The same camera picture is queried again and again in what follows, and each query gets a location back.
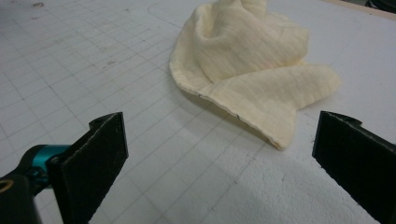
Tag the white grid mat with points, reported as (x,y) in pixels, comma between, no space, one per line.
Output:
(93,62)

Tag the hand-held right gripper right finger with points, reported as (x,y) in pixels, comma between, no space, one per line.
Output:
(358,168)

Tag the cream cloth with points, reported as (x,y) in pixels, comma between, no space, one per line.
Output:
(249,46)

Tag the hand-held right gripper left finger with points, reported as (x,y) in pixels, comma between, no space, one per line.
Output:
(90,168)

